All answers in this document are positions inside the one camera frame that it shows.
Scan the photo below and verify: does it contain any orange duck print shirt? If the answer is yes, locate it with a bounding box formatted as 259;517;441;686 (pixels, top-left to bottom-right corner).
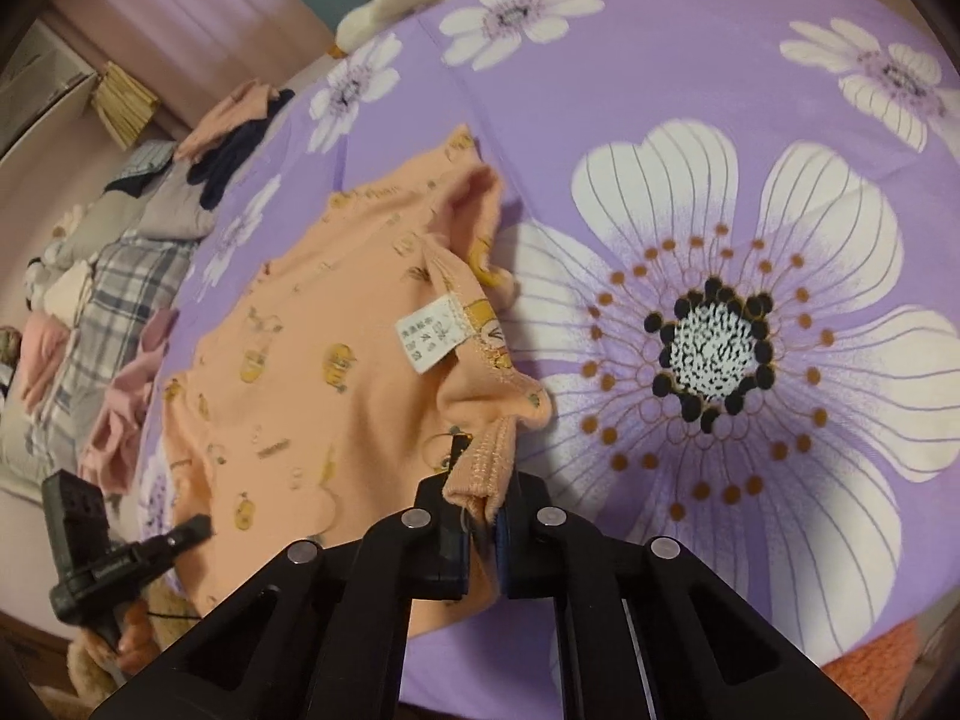
163;128;551;613

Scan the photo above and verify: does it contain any pink crumpled garment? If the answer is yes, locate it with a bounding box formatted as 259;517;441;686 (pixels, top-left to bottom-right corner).
78;307;179;496

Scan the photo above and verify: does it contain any pink folded cloth left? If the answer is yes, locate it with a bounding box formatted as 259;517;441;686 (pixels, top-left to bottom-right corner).
18;312;70;413

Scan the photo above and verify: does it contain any cream folded cloth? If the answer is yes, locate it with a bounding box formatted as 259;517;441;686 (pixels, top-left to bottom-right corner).
43;260;93;328

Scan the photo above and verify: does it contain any plaid grey blanket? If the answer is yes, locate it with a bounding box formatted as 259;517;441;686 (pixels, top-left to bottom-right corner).
25;238;197;476

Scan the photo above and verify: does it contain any beige long pillow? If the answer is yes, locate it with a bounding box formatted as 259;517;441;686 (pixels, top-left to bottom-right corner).
41;190;148;270

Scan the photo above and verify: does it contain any grey pillow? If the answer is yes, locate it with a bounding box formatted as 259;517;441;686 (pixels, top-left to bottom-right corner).
135;161;215;242

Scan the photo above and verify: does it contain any dark navy folded garment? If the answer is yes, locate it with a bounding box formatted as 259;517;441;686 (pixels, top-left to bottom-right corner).
187;88;295;211

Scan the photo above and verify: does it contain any blue striped pillow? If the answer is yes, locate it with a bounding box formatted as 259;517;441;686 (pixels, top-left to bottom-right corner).
104;140;178;197

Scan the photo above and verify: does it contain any yellow pleated hanging cloth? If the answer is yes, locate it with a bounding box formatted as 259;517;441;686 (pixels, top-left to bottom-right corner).
91;62;161;149

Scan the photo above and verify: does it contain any pink folded garment on pile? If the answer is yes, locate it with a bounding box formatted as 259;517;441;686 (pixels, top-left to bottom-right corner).
172;78;280;164

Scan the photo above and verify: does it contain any pink curtain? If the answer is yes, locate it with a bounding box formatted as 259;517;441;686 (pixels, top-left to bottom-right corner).
46;0;334;127

